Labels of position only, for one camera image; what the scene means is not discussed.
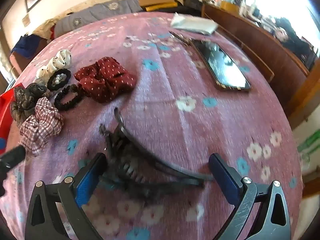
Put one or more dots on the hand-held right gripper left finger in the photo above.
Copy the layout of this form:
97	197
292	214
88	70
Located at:
86	183

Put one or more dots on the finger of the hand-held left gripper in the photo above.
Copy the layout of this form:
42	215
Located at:
11	157

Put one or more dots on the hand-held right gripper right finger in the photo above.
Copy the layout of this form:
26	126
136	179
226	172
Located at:
223	175

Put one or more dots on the plaid scrunchie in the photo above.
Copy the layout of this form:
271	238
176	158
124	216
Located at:
41	125

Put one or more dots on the red box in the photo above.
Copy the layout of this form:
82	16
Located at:
5	110

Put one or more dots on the brown scrunchie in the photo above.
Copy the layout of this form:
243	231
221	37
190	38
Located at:
25	100

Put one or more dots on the dark headband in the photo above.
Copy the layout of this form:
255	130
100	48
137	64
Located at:
160	165

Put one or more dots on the white dotted scrunchie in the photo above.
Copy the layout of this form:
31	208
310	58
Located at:
55	62

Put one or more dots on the red dotted scrunchie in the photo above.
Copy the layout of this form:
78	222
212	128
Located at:
105	80

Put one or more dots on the pink flowered bedsheet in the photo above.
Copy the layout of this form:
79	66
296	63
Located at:
175	120

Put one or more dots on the pink armchair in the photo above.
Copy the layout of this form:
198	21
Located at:
18	61

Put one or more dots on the black smartphone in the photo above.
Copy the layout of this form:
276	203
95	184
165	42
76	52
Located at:
220	62

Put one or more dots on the blue cloth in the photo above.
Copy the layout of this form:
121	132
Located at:
28	42

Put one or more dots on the beige cloth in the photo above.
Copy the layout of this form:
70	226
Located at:
43	28

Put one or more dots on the wooden cabinet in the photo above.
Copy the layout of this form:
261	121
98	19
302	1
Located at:
262	47

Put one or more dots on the dark thin hair clip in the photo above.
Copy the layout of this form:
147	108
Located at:
178	38

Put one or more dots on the white packet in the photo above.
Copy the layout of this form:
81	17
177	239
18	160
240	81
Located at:
193	23

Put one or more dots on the grey checked quilt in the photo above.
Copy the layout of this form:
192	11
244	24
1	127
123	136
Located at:
100	15

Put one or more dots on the yellow cloth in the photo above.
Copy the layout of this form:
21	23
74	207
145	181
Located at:
161	6

